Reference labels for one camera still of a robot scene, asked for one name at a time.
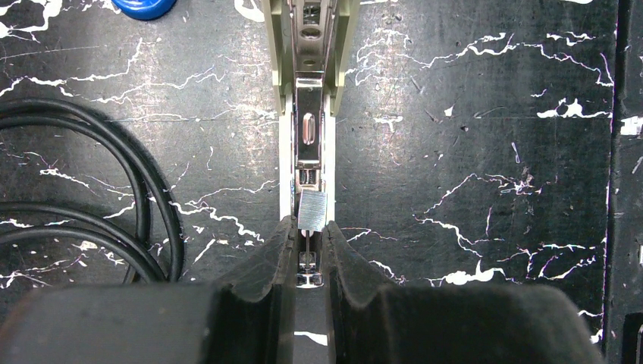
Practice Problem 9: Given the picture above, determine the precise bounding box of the silver staple strip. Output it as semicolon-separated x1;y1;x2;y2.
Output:
297;190;327;232

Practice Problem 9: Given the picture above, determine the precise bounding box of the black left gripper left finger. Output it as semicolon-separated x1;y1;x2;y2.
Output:
1;216;297;363

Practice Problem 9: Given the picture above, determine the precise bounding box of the coiled black usb cable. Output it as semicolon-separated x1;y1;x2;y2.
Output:
0;98;186;284

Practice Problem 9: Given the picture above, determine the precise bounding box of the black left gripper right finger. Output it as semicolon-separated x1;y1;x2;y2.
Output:
321;222;603;363

